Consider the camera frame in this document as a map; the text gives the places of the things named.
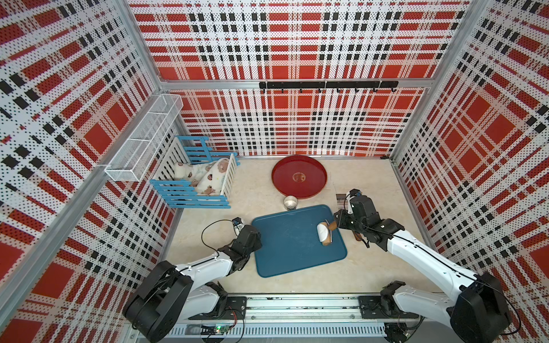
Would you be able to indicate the white wire mesh basket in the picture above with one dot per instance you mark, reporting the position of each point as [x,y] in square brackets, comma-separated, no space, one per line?
[133,159]

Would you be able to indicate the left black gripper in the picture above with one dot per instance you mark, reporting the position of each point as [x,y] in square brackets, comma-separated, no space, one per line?
[256,244]

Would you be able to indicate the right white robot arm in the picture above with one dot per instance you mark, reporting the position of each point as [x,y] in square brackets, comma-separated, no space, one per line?
[473,305]

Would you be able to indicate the blue white toy crib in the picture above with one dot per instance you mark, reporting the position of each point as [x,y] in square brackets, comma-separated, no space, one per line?
[180,193]

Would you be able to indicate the green circuit board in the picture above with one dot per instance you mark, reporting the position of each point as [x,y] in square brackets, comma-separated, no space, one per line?
[218,329]

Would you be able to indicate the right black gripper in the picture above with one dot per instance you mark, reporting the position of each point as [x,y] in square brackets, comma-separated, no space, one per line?
[342,215]

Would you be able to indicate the round red tray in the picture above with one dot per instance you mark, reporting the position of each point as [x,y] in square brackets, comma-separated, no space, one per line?
[299,176]

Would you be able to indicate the black wall hook rail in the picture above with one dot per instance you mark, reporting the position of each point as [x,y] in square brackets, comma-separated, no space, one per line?
[321,85]

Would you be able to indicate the teal plastic tray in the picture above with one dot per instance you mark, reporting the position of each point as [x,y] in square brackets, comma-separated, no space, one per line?
[290,241]

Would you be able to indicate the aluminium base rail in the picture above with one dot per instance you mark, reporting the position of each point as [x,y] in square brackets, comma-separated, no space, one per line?
[262,316]

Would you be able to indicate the white dough piece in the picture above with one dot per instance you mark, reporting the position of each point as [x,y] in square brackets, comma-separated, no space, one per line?
[324,234]

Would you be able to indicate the wooden rolling pin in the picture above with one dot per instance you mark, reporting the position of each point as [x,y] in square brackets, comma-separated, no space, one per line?
[334,226]

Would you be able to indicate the baby doll in crib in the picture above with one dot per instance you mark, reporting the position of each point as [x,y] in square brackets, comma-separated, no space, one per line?
[206,179]

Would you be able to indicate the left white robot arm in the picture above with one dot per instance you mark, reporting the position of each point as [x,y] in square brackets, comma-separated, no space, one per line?
[172,292]

